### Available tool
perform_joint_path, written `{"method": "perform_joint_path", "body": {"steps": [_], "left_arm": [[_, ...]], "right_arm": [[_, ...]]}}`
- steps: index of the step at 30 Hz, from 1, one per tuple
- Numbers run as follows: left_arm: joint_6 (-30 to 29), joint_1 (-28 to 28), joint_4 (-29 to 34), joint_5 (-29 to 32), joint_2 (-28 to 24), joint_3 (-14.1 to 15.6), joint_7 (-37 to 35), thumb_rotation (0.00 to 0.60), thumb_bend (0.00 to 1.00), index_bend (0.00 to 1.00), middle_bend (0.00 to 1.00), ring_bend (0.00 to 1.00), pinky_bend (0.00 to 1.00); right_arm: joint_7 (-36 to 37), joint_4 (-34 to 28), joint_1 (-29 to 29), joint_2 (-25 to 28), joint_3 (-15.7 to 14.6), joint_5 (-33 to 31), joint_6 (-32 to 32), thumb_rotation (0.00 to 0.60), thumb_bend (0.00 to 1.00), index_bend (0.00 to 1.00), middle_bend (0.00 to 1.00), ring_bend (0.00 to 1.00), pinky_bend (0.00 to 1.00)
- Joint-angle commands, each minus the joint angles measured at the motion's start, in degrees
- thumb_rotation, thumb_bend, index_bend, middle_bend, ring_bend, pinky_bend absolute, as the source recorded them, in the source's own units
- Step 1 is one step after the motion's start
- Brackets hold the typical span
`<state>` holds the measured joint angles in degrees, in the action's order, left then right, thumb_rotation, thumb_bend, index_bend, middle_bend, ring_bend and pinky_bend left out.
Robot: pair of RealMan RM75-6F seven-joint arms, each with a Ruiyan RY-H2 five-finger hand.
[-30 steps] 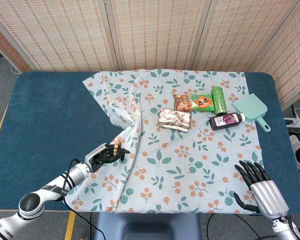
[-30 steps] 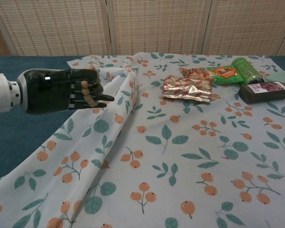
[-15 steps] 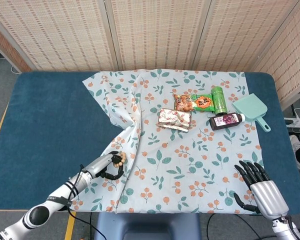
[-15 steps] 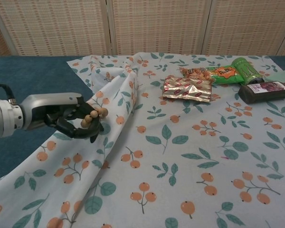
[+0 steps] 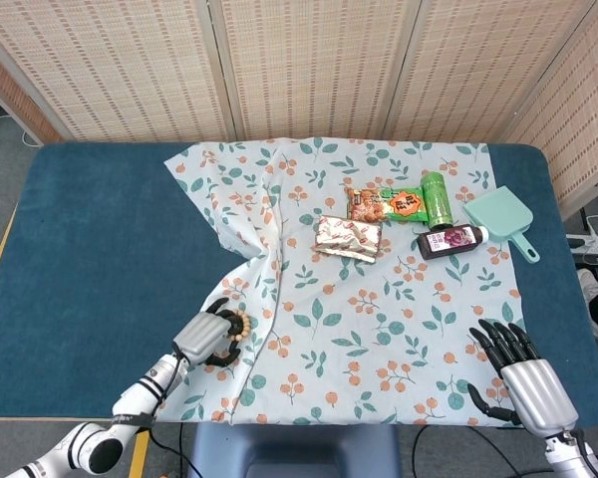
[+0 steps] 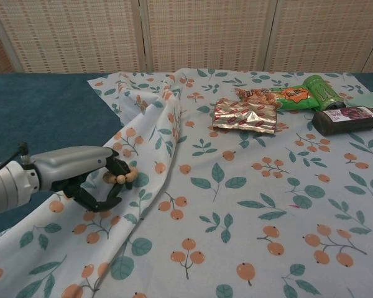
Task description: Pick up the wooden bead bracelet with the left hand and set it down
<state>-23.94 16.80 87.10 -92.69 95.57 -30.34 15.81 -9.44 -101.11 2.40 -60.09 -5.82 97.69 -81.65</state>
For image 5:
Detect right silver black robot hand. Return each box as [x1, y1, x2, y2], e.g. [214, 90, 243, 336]
[466, 319, 580, 440]

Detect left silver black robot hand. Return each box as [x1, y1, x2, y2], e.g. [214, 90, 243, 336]
[171, 298, 243, 369]

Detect wooden bead bracelet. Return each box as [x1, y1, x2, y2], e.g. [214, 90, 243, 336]
[221, 308, 253, 346]

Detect floral leaf and fruit tablecloth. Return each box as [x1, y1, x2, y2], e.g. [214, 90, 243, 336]
[153, 137, 530, 427]

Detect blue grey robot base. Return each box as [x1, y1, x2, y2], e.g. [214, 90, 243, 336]
[185, 422, 403, 478]

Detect teal felt table cover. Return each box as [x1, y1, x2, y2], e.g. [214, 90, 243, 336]
[0, 140, 598, 430]

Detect dark juice bottle white cap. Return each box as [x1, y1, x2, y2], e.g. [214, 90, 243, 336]
[416, 223, 491, 262]

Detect silver red snack packet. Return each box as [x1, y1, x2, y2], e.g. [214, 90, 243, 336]
[313, 214, 385, 264]

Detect mint green plastic dustpan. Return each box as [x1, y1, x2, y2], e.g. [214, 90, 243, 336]
[460, 184, 541, 265]

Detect green drink can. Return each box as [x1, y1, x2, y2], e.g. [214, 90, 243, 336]
[420, 170, 454, 231]

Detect green and orange snack bag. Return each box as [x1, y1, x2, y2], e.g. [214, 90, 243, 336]
[344, 185, 427, 225]

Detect woven bamboo folding screen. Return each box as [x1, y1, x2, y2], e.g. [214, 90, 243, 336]
[0, 0, 598, 221]

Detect black floor cable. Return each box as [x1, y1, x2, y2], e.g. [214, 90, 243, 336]
[410, 424, 554, 478]

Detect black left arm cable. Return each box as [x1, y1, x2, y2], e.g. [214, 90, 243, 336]
[147, 348, 203, 478]

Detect white floor cable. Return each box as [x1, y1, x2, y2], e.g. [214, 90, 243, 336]
[0, 115, 42, 147]

